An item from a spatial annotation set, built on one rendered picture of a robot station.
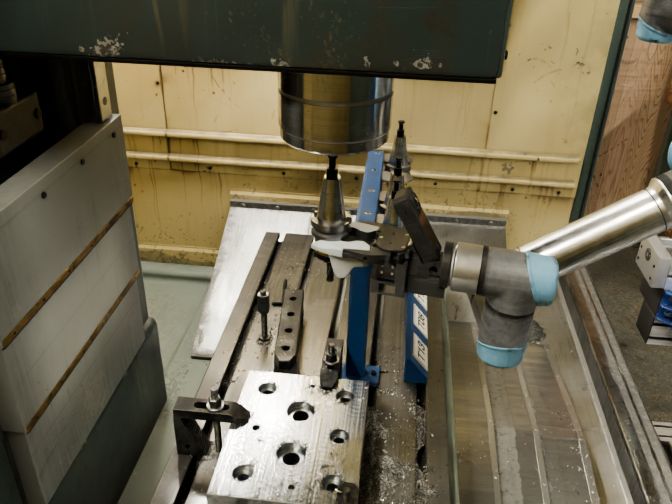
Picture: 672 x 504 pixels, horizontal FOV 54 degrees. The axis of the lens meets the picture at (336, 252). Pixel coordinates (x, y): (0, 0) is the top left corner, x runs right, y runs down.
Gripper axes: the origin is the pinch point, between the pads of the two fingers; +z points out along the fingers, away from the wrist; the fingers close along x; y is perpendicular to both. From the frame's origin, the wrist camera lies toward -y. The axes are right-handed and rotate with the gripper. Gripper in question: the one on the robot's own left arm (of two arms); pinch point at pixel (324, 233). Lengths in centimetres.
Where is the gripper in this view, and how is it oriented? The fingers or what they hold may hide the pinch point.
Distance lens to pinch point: 102.6
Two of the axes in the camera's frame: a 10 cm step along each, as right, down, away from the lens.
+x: 2.5, -4.9, 8.4
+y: -0.4, 8.6, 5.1
